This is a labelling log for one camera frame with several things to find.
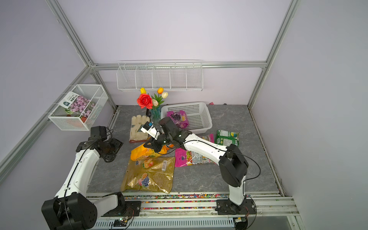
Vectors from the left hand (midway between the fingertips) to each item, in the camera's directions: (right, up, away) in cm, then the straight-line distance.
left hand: (121, 148), depth 81 cm
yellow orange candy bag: (+15, -1, -8) cm, 17 cm away
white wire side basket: (-26, +16, -6) cm, 31 cm away
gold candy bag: (+19, -15, +2) cm, 24 cm away
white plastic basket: (+46, +18, +31) cm, 59 cm away
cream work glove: (0, +5, +21) cm, 22 cm away
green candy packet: (+64, +3, +18) cm, 67 cm away
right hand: (+16, +3, -7) cm, 17 cm away
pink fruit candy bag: (+36, -8, +9) cm, 38 cm away
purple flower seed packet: (-19, +24, -7) cm, 31 cm away
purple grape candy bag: (+32, +18, +25) cm, 44 cm away
